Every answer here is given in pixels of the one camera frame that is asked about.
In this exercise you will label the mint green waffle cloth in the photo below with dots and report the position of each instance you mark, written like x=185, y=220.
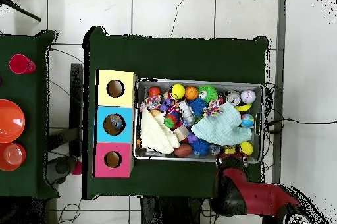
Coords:
x=221, y=126

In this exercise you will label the smooth yellow ball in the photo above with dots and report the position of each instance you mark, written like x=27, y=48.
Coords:
x=178, y=91

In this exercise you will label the white baseball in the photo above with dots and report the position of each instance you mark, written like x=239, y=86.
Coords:
x=248, y=96

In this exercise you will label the black rod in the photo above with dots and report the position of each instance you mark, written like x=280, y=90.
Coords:
x=23, y=11

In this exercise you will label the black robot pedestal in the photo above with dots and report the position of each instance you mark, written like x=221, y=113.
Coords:
x=163, y=213

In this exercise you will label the red plastic cup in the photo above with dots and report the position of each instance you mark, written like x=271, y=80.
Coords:
x=21, y=63

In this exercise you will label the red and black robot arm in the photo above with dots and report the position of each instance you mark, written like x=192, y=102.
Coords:
x=258, y=197

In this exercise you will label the silver drink can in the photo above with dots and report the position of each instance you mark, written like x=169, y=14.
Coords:
x=233, y=98

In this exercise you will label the green spiky toy with eyes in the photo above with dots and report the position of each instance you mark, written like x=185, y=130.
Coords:
x=209, y=93

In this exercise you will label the wooden box with three holes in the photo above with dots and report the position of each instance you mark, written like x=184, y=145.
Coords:
x=123, y=97

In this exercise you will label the orange plastic cup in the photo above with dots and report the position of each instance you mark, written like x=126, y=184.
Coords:
x=11, y=156

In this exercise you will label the red-orange ball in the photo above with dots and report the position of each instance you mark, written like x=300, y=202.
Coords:
x=154, y=92

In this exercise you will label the yellow ball with seam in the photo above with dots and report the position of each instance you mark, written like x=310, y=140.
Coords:
x=246, y=148

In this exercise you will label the grey device with red knob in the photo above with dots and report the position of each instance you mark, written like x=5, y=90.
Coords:
x=60, y=167

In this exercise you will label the small orange basketball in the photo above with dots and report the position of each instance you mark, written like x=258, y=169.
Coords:
x=191, y=93

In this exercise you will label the globe print ball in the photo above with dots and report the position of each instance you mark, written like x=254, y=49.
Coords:
x=247, y=120

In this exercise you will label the crushed clear plastic bottle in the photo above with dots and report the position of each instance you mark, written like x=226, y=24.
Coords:
x=114, y=121

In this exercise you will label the orange plastic bowl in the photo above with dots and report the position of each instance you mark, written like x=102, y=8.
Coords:
x=10, y=121

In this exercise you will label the cream waffle cloth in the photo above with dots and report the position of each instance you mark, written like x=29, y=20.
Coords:
x=155, y=137

